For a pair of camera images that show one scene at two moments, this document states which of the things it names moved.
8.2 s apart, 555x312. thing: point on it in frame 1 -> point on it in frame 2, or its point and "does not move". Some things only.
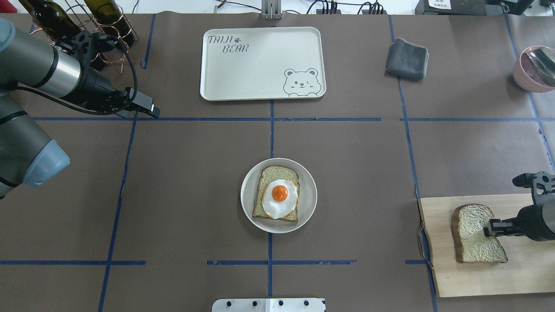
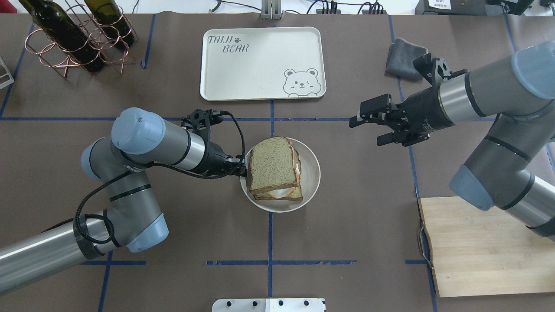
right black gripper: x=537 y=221 -> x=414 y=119
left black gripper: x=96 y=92 -> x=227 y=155
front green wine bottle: x=54 y=20 does not move
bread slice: x=471 y=245 -> x=272 y=165
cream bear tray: x=262 y=63 does not move
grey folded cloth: x=407 y=60 does not move
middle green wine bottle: x=108 y=16 does not move
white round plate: x=307 y=201 -> x=310 y=180
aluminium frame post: x=271 y=9 does not move
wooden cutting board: x=530 y=268 does not move
